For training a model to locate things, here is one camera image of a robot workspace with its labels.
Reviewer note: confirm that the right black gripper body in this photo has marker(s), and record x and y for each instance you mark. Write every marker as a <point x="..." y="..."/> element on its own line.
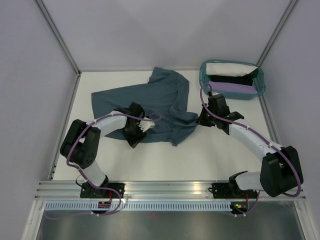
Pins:
<point x="206" y="120"/>

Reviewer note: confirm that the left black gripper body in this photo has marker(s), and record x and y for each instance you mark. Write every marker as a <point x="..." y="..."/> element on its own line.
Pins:
<point x="131" y="134"/>

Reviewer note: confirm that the blue-grey t shirt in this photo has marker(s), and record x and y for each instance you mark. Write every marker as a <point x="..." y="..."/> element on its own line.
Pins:
<point x="166" y="93"/>

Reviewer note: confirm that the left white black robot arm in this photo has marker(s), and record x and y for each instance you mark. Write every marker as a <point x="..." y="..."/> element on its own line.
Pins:
<point x="81" y="143"/>

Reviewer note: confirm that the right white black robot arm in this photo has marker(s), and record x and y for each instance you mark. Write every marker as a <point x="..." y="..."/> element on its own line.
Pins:
<point x="280" y="172"/>

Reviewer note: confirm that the purple rolled t shirt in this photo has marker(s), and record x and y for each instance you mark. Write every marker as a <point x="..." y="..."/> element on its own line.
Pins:
<point x="232" y="88"/>

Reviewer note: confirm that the white rolled t shirt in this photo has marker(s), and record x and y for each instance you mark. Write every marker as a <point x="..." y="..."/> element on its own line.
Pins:
<point x="229" y="69"/>

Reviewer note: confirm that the black rolled t shirt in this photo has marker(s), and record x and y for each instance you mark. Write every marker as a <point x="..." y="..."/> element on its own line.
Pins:
<point x="241" y="80"/>

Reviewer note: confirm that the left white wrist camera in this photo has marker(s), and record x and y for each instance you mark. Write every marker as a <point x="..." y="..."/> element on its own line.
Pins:
<point x="146" y="124"/>

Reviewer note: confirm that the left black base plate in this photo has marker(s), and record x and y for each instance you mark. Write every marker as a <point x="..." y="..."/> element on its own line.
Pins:
<point x="89" y="192"/>

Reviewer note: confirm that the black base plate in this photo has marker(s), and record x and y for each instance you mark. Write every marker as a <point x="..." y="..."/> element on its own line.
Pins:
<point x="227" y="190"/>
<point x="89" y="192"/>

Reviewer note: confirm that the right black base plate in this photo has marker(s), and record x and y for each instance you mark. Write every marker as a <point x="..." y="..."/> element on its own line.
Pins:
<point x="227" y="190"/>

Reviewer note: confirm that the aluminium front rail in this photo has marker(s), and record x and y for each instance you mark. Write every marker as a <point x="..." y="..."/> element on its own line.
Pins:
<point x="133" y="190"/>

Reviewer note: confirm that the light blue cable duct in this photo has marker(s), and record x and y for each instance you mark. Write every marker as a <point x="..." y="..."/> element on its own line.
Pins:
<point x="224" y="206"/>

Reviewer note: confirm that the right aluminium frame post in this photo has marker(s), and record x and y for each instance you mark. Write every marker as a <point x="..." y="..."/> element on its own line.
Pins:
<point x="277" y="30"/>

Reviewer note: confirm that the aluminium frame post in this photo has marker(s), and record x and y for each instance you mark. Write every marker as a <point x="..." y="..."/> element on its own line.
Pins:
<point x="57" y="35"/>
<point x="277" y="30"/>

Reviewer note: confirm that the left aluminium frame post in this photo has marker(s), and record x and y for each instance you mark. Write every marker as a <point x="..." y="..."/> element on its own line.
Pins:
<point x="57" y="35"/>

